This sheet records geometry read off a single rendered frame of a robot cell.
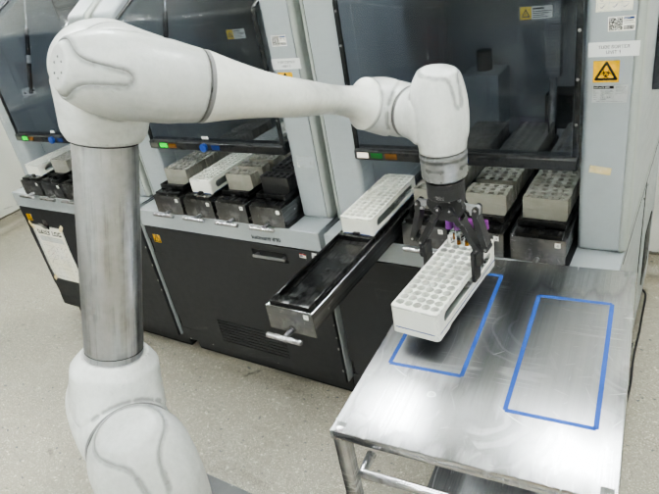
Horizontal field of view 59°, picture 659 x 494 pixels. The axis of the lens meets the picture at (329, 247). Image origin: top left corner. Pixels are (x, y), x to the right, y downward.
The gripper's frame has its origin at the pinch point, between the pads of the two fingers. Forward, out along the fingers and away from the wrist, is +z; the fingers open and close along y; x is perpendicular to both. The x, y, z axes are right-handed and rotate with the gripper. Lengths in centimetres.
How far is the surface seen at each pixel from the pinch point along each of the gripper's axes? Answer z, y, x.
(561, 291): 8.6, 19.7, 10.3
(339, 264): 10.4, -34.7, 6.5
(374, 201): 4.8, -38.1, 31.7
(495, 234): 10.1, -2.5, 31.9
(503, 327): 8.7, 12.9, -5.6
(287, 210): 12, -71, 31
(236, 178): 4, -94, 34
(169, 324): 75, -149, 24
